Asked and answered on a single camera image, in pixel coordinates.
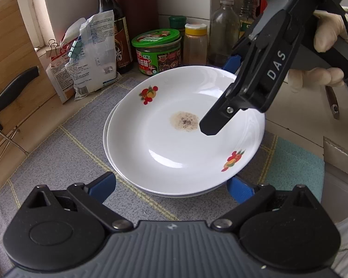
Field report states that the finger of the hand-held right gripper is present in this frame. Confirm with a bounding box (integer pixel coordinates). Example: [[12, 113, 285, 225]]
[[223, 36, 251, 74], [200, 36, 264, 136]]

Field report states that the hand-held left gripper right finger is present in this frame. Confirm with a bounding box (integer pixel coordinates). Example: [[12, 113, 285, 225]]
[[211, 176, 319, 233]]

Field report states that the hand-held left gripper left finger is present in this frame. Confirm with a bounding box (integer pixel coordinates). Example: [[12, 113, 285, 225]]
[[27, 171, 134, 234]]

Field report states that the white fruit print plate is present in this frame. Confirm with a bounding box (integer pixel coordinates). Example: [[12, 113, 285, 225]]
[[102, 65, 250, 200]]

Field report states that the white plate brown stain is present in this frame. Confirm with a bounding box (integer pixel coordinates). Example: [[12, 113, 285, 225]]
[[106, 65, 266, 195]]

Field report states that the person's right hand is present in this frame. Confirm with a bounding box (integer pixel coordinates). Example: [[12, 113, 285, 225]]
[[288, 10, 348, 93]]

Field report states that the oil bottle yellow label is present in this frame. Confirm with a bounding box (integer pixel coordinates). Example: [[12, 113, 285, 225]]
[[239, 0, 260, 35]]

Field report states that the clear glass bottle red cap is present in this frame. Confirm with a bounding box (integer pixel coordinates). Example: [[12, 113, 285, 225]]
[[208, 0, 241, 68]]

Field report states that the grey checked mat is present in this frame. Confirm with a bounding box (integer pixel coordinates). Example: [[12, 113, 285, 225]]
[[0, 77, 325, 278]]

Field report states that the yellow lid spice jar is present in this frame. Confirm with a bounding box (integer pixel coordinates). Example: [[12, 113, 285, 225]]
[[184, 22, 208, 66]]

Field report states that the small green cap jar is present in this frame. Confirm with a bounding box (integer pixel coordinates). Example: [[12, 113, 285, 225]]
[[169, 15, 187, 37]]

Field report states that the green lid sauce jar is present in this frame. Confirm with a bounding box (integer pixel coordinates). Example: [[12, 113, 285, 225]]
[[131, 28, 182, 77]]

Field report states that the red white packet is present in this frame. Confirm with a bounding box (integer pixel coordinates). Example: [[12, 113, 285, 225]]
[[45, 39, 79, 104]]

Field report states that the white blue salt bag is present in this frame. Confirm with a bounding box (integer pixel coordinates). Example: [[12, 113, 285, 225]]
[[65, 9, 118, 100]]

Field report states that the teal binder clip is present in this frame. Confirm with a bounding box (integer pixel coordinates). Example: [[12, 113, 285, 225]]
[[69, 41, 86, 60]]

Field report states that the silver binder clip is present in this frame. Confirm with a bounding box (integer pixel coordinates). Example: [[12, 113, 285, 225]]
[[46, 39, 61, 58]]

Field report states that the wooden cutting board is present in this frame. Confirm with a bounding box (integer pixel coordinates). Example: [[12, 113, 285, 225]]
[[0, 0, 58, 154]]

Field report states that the metal wire rack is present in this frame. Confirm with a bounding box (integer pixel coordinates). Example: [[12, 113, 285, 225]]
[[0, 122, 30, 155]]

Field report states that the brown utensil handle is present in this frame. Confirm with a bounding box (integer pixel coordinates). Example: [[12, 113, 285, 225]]
[[325, 85, 341, 120]]

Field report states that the black handle kitchen knife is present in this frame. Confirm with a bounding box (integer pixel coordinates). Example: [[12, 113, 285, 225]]
[[0, 66, 40, 142]]

